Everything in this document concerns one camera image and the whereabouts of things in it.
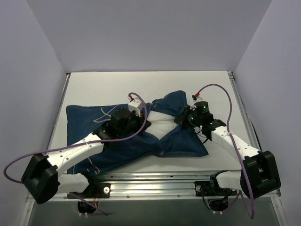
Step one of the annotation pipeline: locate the white pillow insert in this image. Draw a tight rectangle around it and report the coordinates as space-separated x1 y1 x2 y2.
145 111 177 140

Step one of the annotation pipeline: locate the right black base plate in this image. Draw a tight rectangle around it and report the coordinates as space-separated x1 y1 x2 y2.
194 181 237 196

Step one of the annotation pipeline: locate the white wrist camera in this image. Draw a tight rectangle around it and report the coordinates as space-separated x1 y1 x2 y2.
191 93 203 107
128 94 143 117

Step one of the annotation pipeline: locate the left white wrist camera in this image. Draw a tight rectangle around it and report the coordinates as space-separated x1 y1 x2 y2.
128 94 143 117

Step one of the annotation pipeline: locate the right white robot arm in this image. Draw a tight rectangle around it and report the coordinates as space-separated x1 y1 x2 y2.
175 101 281 199

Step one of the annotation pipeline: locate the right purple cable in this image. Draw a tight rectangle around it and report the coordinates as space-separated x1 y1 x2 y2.
194 82 256 219

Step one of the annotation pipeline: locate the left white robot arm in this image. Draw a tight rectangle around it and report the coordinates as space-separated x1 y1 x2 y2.
21 108 151 204

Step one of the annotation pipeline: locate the purple cable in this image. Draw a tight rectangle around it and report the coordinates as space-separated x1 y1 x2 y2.
194 82 256 219
3 93 149 216

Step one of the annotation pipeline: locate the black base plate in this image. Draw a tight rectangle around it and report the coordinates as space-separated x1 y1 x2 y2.
194 181 237 196
73 182 111 199

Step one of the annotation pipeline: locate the aluminium mounting rail frame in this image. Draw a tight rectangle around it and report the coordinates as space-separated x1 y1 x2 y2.
27 71 280 226

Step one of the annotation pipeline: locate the blue fish-print pillowcase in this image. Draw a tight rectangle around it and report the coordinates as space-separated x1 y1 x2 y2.
66 90 208 175

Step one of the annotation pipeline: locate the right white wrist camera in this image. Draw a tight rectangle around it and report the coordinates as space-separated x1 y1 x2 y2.
191 93 203 107

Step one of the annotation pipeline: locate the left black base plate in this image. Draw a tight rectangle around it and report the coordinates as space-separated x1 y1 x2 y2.
73 182 111 199

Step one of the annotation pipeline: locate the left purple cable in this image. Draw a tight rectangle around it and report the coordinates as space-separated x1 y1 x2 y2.
3 93 149 216

